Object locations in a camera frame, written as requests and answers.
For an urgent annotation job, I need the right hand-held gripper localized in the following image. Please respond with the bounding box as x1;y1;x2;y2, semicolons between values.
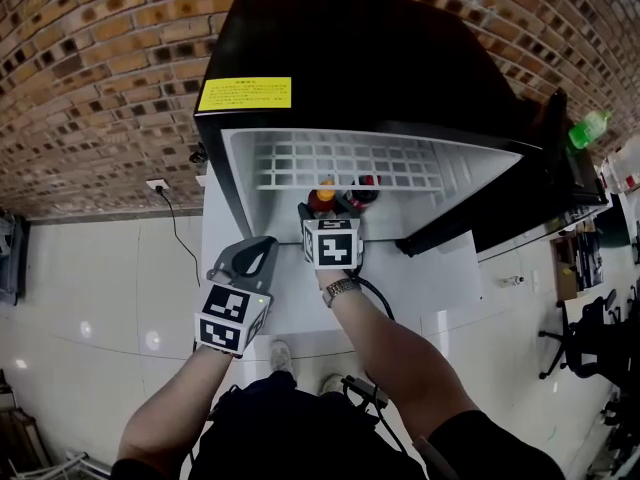
298;197;365;271

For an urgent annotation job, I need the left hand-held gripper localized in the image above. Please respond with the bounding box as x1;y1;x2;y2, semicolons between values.
194;236;280;359

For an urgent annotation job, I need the orange cap tea bottle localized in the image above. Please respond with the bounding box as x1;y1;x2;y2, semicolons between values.
307;176;337;219

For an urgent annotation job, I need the small cola bottle red cap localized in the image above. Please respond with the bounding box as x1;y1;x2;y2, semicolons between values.
344;174;381;214

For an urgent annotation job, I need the person's left forearm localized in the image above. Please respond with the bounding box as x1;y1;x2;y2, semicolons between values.
117;345;235;465

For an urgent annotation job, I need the person's right forearm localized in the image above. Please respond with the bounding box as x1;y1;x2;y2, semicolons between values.
324;280;480;442

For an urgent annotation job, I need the silver metal wristwatch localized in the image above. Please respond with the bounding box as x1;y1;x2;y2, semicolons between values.
321;277;362;309

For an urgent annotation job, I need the yellow sticker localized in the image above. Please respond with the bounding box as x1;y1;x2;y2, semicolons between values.
198;76;293;112

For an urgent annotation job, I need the black mini fridge door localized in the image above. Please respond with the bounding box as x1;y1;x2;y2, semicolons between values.
397;87;569;259

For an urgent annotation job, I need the black mini fridge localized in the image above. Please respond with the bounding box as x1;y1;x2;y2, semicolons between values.
193;0;546;249

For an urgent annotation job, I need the black waist device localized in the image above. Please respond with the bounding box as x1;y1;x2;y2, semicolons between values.
339;375;391;412

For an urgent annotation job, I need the person's black clothing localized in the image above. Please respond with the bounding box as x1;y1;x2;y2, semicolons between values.
109;370;566;480

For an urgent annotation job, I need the black glass-door cabinet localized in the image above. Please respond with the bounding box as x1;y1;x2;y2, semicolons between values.
472;132;610;265

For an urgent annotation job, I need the grey storage rack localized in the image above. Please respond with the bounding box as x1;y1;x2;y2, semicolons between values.
0;210;29;307

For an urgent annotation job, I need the cardboard box with goods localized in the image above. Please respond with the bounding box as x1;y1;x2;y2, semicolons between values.
552;227;606;302

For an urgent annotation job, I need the green drink bottle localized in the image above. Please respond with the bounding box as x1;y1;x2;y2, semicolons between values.
568;110;614;150

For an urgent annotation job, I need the black office chair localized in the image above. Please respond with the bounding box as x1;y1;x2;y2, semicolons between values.
538;287;640;382

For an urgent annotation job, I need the clear bottle on cabinet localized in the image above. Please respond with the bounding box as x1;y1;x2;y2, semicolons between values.
599;147;640;194

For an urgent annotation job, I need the black power cable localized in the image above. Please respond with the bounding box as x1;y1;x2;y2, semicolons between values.
158;187;202;287

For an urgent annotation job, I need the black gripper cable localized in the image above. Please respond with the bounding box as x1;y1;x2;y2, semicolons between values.
357;275;396;322

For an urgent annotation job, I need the grey metal frame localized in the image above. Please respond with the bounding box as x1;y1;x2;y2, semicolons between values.
0;407;111;480

